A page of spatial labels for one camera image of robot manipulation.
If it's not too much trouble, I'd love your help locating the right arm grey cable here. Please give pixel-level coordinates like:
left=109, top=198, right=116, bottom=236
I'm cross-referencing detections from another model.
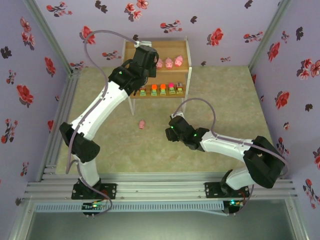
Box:
left=172, top=97, right=289, bottom=217

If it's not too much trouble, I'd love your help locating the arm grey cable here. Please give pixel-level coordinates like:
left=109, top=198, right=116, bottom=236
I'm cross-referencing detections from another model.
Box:
left=65, top=29, right=140, bottom=216
left=172, top=97, right=289, bottom=217

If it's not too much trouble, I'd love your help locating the wooden shelf white frame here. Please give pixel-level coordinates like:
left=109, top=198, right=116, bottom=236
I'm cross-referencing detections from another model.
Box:
left=119, top=36, right=193, bottom=116

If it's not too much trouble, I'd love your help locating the left arm grey cable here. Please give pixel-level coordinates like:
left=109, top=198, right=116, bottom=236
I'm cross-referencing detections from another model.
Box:
left=65, top=29, right=140, bottom=216

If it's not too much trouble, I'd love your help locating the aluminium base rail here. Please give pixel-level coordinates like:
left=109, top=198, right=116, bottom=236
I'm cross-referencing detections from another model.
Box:
left=23, top=172, right=300, bottom=201

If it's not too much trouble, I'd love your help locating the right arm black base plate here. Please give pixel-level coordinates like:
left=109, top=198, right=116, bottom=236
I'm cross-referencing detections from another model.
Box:
left=204, top=181, right=250, bottom=200

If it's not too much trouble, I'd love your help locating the aluminium side rail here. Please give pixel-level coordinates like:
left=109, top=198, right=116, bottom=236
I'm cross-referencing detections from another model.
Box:
left=37, top=69, right=82, bottom=182

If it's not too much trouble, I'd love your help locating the white slotted cable duct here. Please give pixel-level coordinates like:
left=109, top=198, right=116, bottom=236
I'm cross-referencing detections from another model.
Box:
left=33, top=201, right=225, bottom=213

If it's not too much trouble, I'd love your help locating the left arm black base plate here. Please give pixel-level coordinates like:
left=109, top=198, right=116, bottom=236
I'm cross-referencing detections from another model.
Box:
left=71, top=182, right=118, bottom=201

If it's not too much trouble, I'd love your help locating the aluminium corner post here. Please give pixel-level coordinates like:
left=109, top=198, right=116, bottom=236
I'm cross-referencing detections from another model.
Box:
left=248, top=0, right=293, bottom=72
left=23, top=0, right=75, bottom=73

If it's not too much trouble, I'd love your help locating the aluminium lower frame leg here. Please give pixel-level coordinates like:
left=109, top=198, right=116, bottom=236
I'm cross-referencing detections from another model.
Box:
left=284, top=197, right=311, bottom=240
left=7, top=197, right=35, bottom=240

